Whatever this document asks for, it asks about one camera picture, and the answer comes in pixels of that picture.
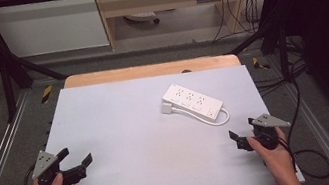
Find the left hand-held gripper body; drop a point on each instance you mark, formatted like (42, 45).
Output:
(44, 162)

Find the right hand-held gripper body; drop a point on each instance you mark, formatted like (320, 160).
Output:
(268, 131)

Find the white power strip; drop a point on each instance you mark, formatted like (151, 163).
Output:
(192, 102)

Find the white power plug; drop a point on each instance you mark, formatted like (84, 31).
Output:
(166, 108)

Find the person's right hand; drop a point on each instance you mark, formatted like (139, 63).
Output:
(277, 163)

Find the yellow black tape strip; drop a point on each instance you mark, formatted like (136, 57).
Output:
(46, 94)
(259, 63)

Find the black metal stand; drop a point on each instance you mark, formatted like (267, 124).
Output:
(281, 42)
(7, 85)

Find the wooden table board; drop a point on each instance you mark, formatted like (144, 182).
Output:
(148, 70)

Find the white cabinet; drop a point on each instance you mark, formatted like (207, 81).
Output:
(50, 27)

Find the grey chair base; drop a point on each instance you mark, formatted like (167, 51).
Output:
(141, 17)

